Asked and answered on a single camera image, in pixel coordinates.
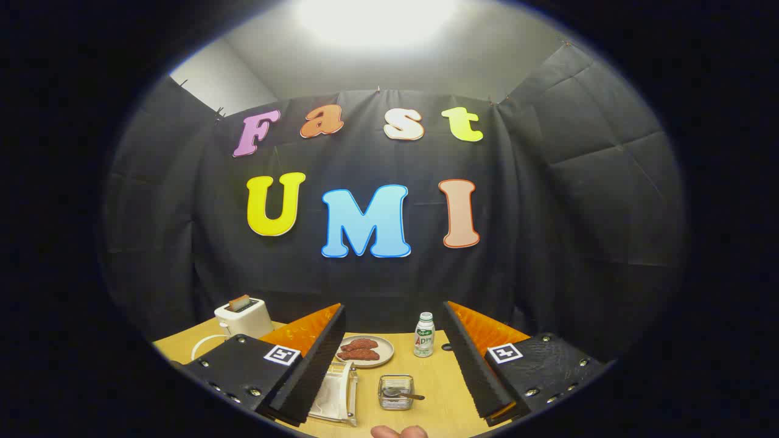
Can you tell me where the grey plate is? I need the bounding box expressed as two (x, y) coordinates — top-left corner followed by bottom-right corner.
(335, 335), (395, 369)

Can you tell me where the black backdrop cloth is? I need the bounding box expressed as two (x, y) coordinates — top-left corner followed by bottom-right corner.
(100, 43), (688, 366)

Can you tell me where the white drink bottle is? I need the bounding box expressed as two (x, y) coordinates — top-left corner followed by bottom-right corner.
(414, 312), (436, 358)

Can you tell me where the white wire dish rack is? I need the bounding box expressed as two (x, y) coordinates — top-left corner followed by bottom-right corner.
(307, 360), (360, 426)

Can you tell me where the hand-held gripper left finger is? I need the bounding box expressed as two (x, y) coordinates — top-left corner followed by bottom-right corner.
(181, 303), (346, 426)

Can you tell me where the metal wire basket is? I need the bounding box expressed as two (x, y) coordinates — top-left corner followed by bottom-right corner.
(378, 374), (416, 411)

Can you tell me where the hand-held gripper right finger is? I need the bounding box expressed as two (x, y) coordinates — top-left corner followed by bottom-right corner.
(442, 301), (610, 428)

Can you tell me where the white toaster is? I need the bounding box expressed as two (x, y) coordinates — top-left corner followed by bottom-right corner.
(214, 297), (273, 339)

